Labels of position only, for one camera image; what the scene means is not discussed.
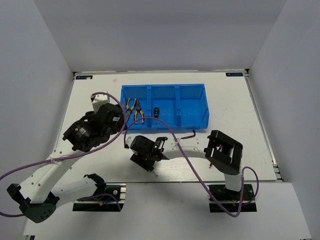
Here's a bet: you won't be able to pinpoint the yellow black pliers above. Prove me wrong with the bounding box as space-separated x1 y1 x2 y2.
134 99 145 124
126 98 137 122

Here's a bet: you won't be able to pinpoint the long dark hex key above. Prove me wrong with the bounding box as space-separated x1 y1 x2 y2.
180 129 196 140

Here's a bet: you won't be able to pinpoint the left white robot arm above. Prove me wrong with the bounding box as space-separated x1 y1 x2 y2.
6 103 125 224

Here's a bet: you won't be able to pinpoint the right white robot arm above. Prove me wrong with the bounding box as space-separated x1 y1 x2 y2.
124 130 244 200

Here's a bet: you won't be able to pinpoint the left corner label sticker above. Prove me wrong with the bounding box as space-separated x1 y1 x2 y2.
75 75 93 80

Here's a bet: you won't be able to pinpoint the corner label sticker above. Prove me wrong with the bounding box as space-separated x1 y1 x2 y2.
225 72 244 77
75 75 93 80

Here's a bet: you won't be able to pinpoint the blue three-compartment bin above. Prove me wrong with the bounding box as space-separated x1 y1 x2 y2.
120 83 210 131

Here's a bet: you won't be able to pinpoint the right corner label sticker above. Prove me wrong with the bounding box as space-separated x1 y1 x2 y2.
225 72 244 77

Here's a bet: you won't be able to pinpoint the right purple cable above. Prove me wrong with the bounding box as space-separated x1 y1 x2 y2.
123 118 259 218

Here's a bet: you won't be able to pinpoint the purple cable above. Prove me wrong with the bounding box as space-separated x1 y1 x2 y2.
123 118 259 218
0 91 129 218

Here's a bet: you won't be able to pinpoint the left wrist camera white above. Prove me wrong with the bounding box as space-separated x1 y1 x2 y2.
90 91 110 113

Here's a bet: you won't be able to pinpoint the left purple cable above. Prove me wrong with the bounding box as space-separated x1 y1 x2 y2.
0 91 129 218

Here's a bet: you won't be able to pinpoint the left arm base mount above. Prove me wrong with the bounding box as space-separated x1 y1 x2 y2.
72 183 126 213

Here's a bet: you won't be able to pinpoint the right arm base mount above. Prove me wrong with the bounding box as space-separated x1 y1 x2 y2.
207 184 257 213

